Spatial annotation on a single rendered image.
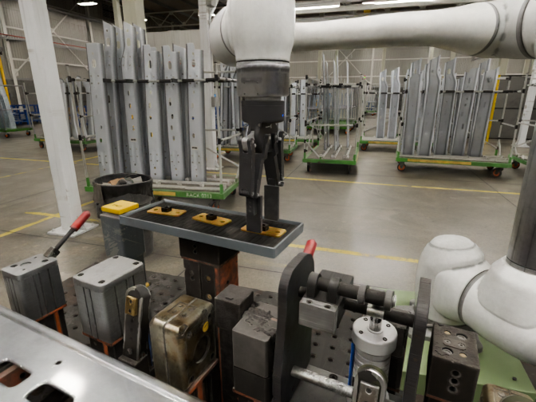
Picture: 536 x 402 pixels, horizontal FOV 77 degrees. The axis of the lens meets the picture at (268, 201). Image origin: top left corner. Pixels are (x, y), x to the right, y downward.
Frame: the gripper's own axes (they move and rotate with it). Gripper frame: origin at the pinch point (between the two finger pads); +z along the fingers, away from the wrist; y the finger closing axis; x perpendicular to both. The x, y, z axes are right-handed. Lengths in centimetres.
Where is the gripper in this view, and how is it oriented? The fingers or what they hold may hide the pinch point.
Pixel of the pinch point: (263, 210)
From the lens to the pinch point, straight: 64.5
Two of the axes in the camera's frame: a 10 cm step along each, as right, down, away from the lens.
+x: 8.9, 1.3, -4.3
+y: -4.5, 2.6, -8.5
